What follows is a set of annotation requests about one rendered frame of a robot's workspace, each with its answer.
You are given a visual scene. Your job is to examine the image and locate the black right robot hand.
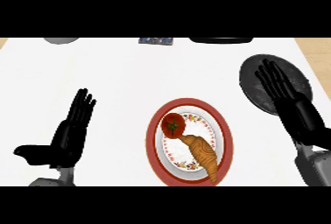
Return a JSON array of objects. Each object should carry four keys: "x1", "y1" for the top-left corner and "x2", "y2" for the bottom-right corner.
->
[{"x1": 253, "y1": 59, "x2": 331, "y2": 151}]

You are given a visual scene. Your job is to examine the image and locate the grey round object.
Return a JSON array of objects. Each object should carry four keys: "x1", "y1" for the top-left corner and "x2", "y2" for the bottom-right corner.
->
[{"x1": 43, "y1": 37, "x2": 81, "y2": 46}]

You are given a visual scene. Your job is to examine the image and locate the red tomato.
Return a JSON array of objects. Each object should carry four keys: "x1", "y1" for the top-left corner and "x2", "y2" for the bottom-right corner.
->
[{"x1": 160, "y1": 112, "x2": 188, "y2": 139}]

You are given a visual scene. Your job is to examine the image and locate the blue patterned box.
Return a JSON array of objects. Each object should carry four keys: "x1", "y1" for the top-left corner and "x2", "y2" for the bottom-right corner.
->
[{"x1": 137, "y1": 37, "x2": 174, "y2": 46}]

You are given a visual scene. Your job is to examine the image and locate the golden brown croissant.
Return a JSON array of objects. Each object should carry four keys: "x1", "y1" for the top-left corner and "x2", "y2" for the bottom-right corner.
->
[{"x1": 179, "y1": 134, "x2": 220, "y2": 186}]

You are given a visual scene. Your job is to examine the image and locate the red rimmed floral plate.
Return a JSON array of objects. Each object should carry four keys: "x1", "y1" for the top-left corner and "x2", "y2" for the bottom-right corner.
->
[{"x1": 145, "y1": 97, "x2": 235, "y2": 187}]

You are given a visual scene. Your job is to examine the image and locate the dark grey pan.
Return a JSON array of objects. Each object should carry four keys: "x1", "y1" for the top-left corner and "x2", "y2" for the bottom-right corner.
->
[{"x1": 238, "y1": 53, "x2": 313, "y2": 116}]

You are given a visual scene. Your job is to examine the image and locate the black appliance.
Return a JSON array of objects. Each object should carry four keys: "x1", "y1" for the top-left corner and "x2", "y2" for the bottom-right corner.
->
[{"x1": 189, "y1": 37, "x2": 254, "y2": 45}]

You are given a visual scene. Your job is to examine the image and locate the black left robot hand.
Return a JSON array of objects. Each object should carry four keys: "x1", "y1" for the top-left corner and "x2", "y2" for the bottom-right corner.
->
[{"x1": 13, "y1": 87, "x2": 99, "y2": 170}]

